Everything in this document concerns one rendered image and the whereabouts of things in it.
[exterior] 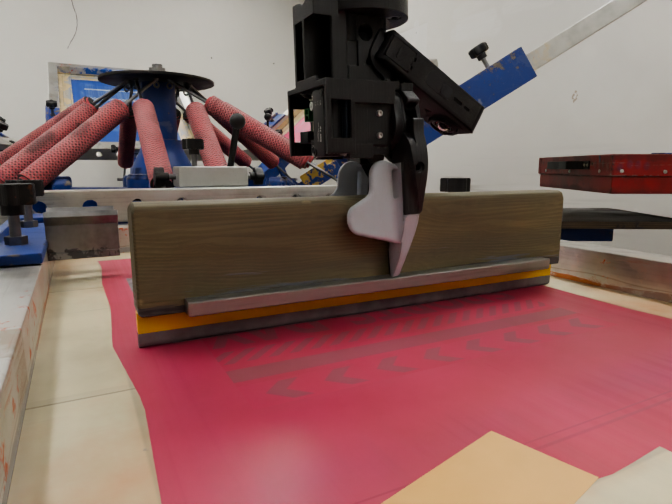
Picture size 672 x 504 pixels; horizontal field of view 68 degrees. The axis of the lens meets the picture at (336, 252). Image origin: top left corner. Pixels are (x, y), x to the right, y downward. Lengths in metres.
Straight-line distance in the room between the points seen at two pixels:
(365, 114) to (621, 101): 2.34
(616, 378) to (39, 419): 0.32
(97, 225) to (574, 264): 0.52
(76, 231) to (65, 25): 4.31
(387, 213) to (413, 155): 0.05
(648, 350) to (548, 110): 2.55
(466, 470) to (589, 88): 2.61
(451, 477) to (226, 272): 0.21
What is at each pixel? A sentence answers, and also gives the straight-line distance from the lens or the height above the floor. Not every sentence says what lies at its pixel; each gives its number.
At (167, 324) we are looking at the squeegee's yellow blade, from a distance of 0.37.
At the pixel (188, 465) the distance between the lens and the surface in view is 0.23.
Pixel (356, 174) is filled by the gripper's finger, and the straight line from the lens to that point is 0.43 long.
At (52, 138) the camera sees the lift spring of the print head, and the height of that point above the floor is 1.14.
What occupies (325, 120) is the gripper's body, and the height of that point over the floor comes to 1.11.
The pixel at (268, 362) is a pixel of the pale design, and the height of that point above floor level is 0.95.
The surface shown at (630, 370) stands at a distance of 0.36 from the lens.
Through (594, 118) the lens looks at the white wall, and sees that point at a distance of 2.74.
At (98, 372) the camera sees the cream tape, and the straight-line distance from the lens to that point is 0.34.
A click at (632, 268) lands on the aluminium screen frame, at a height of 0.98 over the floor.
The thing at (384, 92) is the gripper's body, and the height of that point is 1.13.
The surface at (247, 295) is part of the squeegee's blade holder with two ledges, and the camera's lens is 0.35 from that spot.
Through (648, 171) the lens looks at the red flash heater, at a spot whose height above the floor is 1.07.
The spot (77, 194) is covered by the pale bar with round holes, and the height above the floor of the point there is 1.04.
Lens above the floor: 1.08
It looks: 10 degrees down
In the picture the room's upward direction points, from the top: straight up
